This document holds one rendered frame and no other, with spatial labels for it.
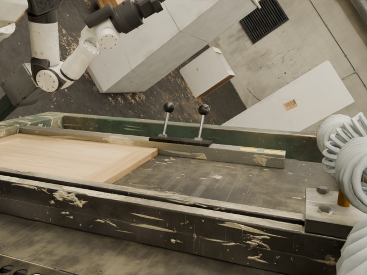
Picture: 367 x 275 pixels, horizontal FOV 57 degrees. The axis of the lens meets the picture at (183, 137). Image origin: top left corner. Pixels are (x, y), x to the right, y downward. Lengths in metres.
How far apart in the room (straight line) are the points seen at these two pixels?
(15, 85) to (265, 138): 1.07
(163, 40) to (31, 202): 2.72
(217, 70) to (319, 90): 2.05
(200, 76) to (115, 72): 2.65
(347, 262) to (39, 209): 0.56
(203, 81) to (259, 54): 3.33
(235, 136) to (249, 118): 3.26
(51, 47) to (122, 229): 0.79
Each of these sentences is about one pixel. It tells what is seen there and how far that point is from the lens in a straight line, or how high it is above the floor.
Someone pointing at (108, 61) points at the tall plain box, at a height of 0.29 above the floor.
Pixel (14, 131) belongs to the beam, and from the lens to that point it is 1.37.
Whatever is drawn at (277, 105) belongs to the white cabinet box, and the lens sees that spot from 4.42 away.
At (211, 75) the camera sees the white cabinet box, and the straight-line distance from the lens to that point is 5.85.
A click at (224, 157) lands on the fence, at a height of 1.52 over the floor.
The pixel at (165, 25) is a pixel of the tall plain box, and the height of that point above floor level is 0.99.
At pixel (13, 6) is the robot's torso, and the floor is 1.31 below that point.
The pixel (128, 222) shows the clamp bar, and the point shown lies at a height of 1.50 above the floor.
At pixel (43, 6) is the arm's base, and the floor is 1.31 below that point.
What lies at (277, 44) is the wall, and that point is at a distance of 8.93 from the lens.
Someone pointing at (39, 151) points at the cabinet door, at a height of 1.09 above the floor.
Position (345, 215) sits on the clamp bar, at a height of 1.80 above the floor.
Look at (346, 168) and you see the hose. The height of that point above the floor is 1.83.
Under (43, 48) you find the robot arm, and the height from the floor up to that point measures 1.20.
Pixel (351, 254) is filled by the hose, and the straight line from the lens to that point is 0.22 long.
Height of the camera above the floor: 1.86
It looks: 24 degrees down
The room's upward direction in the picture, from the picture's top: 58 degrees clockwise
